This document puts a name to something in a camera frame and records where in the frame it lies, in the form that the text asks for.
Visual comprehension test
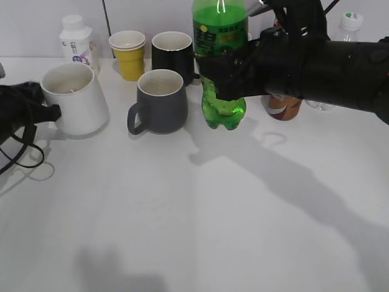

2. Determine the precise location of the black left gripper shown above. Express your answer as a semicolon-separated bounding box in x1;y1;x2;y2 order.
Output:
1;82;61;144

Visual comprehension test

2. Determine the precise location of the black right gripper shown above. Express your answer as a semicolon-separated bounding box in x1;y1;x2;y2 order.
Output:
199;29;307;100

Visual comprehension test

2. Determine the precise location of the white ceramic mug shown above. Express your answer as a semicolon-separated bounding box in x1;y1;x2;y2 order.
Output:
40;63;109;136

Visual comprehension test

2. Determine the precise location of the green soda bottle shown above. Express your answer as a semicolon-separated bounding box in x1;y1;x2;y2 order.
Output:
192;0;249;130

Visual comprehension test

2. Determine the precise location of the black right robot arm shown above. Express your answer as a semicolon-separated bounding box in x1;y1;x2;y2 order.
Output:
198;1;388;122

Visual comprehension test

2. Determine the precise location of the yellow paper cup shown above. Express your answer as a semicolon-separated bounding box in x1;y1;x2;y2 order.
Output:
109;30;146;82

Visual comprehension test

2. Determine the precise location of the brown coffee drink bottle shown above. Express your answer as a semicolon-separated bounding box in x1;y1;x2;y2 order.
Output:
267;94;302;121

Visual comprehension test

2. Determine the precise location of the black ceramic mug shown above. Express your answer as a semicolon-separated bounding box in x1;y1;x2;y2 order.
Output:
151;31;200;86

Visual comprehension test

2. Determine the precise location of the grey ceramic mug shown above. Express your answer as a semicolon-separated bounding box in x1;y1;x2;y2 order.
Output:
127;69;188;135

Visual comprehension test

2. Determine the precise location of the white yogurt drink bottle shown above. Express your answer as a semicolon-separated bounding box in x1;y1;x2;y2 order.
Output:
59;15;100;75

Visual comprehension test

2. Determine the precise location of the clear water bottle green label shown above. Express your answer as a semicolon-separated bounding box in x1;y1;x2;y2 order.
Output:
306;12;364;111

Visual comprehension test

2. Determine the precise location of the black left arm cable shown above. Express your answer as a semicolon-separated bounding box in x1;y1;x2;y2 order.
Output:
0;124;46;176

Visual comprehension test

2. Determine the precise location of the black cable on wall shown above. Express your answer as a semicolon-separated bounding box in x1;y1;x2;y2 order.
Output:
102;0;117;60

